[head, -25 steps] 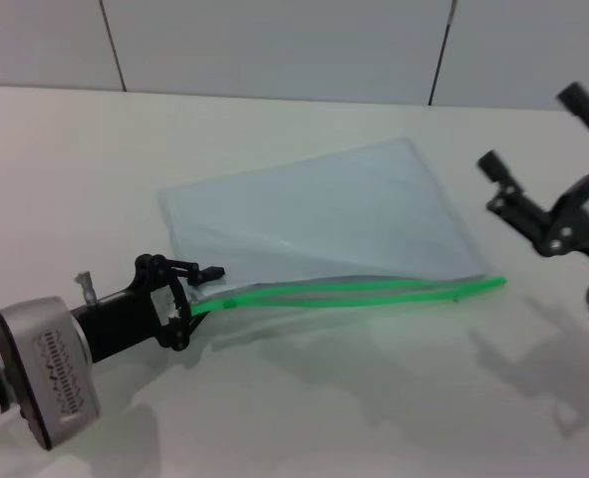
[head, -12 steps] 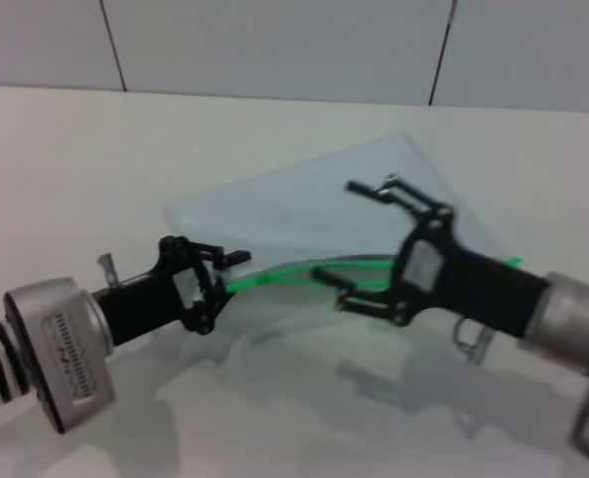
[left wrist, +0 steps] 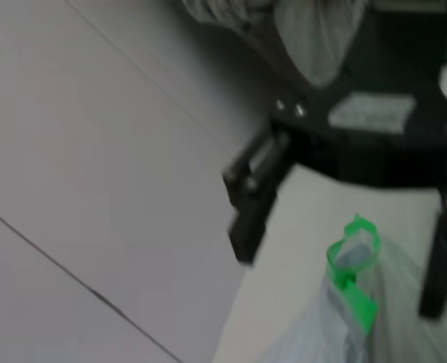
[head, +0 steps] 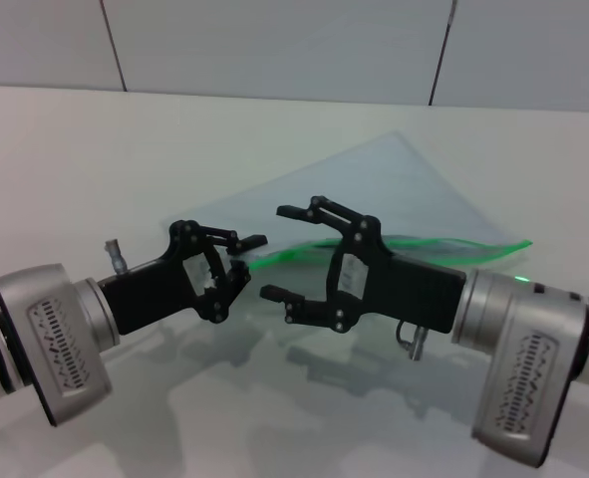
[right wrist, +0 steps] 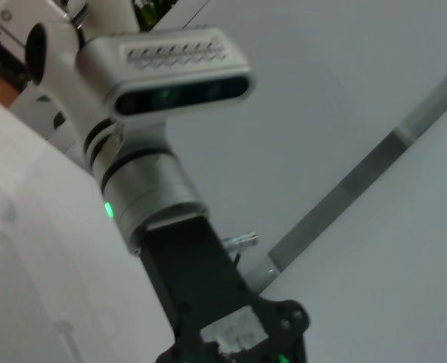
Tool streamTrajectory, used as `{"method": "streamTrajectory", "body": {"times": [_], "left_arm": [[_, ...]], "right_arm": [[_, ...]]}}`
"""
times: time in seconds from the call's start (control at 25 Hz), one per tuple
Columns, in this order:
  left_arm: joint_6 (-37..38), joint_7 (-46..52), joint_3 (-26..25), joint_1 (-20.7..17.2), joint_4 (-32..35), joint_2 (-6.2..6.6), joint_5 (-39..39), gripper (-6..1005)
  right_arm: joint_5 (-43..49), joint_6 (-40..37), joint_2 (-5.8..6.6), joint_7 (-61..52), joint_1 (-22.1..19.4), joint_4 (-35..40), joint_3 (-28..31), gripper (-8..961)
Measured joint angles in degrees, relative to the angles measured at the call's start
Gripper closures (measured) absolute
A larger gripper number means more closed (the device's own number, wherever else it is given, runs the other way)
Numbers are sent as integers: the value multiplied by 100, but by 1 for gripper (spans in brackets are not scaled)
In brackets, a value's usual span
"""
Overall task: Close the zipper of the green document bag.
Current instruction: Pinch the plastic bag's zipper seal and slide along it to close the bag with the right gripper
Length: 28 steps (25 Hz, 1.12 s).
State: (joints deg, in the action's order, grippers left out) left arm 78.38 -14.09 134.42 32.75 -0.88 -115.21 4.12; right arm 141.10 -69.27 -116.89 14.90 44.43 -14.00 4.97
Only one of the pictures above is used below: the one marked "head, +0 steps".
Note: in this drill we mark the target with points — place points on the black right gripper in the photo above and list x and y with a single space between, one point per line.
403 294

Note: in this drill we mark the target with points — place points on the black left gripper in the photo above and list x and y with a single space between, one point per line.
149 294

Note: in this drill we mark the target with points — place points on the clear green-zipper document bag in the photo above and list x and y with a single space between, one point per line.
398 189

